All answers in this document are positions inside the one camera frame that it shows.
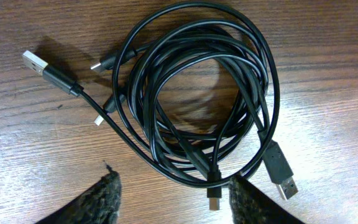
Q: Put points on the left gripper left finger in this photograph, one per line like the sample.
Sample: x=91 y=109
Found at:
x=98 y=204

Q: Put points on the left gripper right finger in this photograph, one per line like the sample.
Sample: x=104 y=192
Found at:
x=250 y=205

